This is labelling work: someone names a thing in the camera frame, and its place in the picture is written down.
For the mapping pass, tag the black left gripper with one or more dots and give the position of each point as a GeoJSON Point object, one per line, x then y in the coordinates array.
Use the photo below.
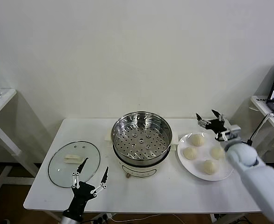
{"type": "Point", "coordinates": [81, 193]}

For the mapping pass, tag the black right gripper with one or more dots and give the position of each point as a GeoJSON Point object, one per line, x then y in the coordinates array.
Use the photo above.
{"type": "Point", "coordinates": [216, 126]}

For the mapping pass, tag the white steamed baozi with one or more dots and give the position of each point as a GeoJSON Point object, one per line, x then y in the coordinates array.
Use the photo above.
{"type": "Point", "coordinates": [196, 140]}
{"type": "Point", "coordinates": [191, 153]}
{"type": "Point", "coordinates": [217, 152]}
{"type": "Point", "coordinates": [209, 167]}

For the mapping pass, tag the round glass pot lid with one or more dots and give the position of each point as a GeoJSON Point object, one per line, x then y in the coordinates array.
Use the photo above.
{"type": "Point", "coordinates": [62, 172]}

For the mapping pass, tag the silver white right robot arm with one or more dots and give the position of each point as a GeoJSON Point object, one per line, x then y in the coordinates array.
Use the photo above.
{"type": "Point", "coordinates": [244, 154]}

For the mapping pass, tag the stainless steel steamer basket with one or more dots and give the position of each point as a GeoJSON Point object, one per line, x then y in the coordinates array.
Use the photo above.
{"type": "Point", "coordinates": [155, 145]}

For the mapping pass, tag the white electric cooker pot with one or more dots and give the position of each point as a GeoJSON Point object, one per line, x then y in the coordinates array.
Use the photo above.
{"type": "Point", "coordinates": [139, 171]}

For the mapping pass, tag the black power adapter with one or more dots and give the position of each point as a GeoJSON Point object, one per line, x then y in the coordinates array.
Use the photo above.
{"type": "Point", "coordinates": [249, 142]}

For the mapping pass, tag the white power strip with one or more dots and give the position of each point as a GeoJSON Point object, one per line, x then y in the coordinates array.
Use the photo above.
{"type": "Point", "coordinates": [102, 218]}

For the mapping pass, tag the white round plate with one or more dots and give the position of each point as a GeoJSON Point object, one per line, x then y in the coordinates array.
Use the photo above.
{"type": "Point", "coordinates": [197, 168]}

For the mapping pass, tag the white side table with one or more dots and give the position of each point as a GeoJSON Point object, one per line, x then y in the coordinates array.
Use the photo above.
{"type": "Point", "coordinates": [259, 105]}
{"type": "Point", "coordinates": [2, 102]}

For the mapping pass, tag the white table leg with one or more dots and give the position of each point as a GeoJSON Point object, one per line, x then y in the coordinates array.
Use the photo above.
{"type": "Point", "coordinates": [214, 217]}

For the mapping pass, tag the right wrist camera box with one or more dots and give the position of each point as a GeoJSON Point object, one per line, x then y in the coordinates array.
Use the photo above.
{"type": "Point", "coordinates": [232, 130]}

